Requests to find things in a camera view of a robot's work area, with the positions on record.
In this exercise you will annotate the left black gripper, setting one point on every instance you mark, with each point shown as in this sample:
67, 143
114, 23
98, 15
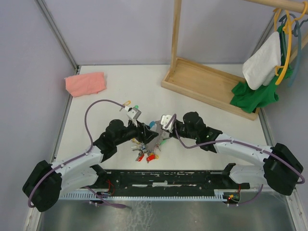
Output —
141, 127

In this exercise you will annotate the white cable duct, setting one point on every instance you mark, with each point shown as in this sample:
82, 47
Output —
219, 196

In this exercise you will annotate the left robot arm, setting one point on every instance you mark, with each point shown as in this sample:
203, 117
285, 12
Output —
49, 181

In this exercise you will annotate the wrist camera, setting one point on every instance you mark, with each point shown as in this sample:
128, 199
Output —
133, 113
167, 122

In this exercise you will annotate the key with yellow tag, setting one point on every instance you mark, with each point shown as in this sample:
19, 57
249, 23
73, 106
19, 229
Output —
126, 106

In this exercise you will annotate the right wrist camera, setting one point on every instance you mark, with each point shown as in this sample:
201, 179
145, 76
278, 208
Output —
167, 122

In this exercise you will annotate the green garment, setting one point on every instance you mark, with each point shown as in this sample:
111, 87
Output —
248, 100

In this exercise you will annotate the wooden clothes rack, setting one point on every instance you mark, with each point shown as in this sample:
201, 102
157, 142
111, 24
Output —
213, 86

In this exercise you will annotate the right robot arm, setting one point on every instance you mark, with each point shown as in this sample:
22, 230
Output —
275, 166

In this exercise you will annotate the pink folded cloth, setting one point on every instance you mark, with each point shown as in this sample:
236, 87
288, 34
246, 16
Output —
85, 84

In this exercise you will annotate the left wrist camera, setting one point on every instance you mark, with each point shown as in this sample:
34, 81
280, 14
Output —
133, 113

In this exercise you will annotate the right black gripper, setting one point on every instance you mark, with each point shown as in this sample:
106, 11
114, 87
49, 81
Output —
171, 134

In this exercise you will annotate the yellow hanger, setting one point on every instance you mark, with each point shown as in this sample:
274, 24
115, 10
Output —
285, 45

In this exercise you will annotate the metal key organizer with keys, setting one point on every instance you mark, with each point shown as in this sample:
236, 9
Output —
148, 152

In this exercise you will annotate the white towel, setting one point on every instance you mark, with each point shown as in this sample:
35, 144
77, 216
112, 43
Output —
259, 69

